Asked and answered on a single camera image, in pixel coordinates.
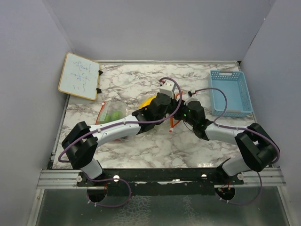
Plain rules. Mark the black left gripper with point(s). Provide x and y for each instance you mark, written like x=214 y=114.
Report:
x=173 y=102

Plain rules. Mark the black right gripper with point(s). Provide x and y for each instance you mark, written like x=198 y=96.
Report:
x=180 y=107

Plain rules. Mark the yellow fake banana bunch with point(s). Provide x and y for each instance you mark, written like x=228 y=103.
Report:
x=146 y=102

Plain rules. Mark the clear zip top bag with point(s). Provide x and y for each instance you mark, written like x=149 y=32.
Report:
x=115 y=110

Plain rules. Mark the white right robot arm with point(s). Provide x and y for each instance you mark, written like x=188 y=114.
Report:
x=257 y=150

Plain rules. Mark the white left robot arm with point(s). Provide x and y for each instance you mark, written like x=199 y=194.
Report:
x=80 y=144

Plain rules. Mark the green fake vegetable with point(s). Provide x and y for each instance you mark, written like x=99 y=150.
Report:
x=113 y=116

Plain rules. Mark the light blue plastic basket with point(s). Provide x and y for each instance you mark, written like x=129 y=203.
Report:
x=230 y=97

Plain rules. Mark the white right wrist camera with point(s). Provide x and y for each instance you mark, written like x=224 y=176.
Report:
x=191 y=97

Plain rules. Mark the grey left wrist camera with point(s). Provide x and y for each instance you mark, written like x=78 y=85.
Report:
x=168 y=88

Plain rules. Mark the black metal base rail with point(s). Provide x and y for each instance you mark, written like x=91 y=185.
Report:
x=158 y=181

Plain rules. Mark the small whiteboard with wooden frame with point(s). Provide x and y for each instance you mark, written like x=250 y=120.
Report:
x=79 y=77

